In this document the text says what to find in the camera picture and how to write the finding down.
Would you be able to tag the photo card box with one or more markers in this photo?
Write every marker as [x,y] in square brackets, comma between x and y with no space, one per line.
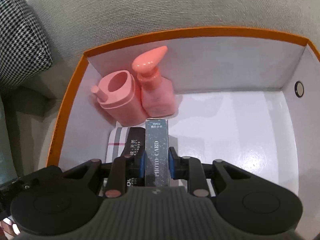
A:
[157,155]

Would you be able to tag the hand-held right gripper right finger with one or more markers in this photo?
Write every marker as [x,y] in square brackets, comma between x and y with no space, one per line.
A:
[173,165]

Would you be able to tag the orange cardboard box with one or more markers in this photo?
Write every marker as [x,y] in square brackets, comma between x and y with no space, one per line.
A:
[225,62]

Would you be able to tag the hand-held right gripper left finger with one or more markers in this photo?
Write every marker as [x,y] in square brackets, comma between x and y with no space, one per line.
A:
[140,165]

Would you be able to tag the plaid zip case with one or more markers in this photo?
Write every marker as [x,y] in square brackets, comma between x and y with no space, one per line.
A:
[117,140]

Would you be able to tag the pink toothbrush cup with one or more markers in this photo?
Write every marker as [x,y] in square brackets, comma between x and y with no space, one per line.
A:
[125,105]

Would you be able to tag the beige sofa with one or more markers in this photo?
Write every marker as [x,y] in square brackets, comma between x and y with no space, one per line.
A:
[150,5]

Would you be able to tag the pink pump bottle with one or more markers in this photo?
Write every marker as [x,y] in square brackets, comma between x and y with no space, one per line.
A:
[157,97]

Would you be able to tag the houndstooth pillow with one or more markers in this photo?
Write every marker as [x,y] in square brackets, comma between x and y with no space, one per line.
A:
[20,42]

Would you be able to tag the light blue pillow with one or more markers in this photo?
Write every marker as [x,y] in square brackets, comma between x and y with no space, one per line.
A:
[5,142]

